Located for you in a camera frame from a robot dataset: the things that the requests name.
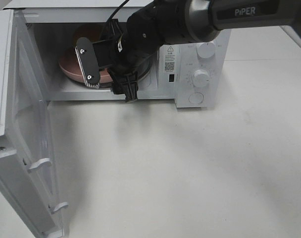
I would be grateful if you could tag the white microwave door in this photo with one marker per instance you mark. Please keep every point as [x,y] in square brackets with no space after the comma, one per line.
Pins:
[28,177]

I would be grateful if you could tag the lower white dial knob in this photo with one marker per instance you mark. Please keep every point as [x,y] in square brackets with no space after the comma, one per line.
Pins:
[201,78]

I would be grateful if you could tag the white microwave oven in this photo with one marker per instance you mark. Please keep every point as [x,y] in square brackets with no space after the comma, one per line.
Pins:
[183,68]

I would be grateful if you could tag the upper white dial knob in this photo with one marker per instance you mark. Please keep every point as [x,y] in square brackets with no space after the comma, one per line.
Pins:
[206,50]

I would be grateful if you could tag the white dial knob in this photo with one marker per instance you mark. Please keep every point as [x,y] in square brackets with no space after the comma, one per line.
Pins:
[201,78]
[206,50]

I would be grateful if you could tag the toy burger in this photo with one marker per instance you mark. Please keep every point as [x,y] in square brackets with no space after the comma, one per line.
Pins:
[92,31]

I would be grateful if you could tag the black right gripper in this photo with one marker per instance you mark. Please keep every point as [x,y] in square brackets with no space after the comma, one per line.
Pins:
[117,52]

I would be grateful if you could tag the round white door button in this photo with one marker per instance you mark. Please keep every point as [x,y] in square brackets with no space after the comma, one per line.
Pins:
[196,98]

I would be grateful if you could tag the glass microwave turntable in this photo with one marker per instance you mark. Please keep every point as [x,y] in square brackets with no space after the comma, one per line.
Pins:
[106,80]

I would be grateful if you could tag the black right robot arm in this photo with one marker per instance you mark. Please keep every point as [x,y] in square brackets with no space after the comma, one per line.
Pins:
[170,22]

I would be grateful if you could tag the pink round plate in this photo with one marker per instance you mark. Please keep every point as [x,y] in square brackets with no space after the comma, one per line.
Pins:
[69,65]

